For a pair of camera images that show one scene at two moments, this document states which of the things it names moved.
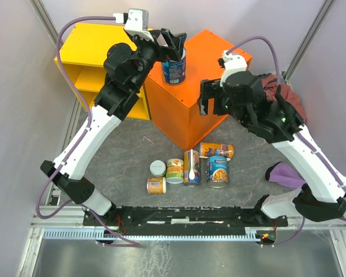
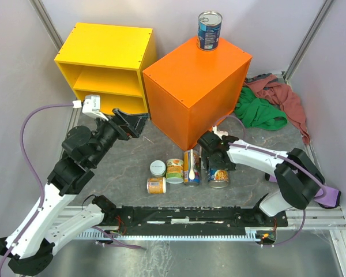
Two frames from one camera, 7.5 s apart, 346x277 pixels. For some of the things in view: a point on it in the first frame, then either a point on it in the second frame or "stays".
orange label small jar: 156,185 stays
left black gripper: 175,41 → 129,126
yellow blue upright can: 196,166 stays
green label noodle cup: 175,171 stays
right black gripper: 210,89 → 225,165
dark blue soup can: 174,72 → 209,26
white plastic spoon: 191,173 stays
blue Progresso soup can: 217,169 stays
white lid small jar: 157,168 stays
